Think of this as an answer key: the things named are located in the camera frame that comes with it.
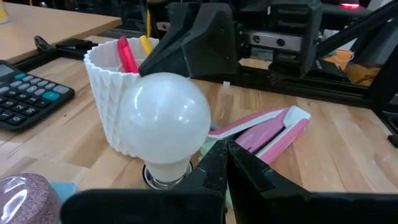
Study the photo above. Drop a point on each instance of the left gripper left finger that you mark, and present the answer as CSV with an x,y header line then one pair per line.
x,y
140,208

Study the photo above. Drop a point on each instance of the white ribbed cup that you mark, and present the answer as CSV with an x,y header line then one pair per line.
x,y
105,93

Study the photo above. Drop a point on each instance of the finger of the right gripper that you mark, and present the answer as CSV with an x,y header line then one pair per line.
x,y
205,46

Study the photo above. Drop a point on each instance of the yellow marker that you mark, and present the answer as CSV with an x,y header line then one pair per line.
x,y
145,45

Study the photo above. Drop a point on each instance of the pink stapler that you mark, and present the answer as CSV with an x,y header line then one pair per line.
x,y
267,133

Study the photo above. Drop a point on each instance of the blue notebook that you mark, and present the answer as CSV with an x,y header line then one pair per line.
x,y
63,191

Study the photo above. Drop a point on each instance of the white frosted lightbulb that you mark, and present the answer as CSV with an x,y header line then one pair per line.
x,y
164,118

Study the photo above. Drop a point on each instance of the orange bucket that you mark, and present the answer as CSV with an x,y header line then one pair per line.
x,y
344,59

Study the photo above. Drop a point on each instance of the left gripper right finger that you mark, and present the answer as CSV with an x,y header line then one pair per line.
x,y
311,210

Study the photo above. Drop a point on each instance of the black calculator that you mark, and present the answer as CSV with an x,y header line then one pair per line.
x,y
28,96

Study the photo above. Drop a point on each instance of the light wooden desk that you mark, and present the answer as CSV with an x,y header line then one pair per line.
x,y
46,28

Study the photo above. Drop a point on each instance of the pink marker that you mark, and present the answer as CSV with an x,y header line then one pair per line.
x,y
127,54

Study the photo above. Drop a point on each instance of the black clamp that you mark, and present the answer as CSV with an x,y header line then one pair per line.
x,y
42,43

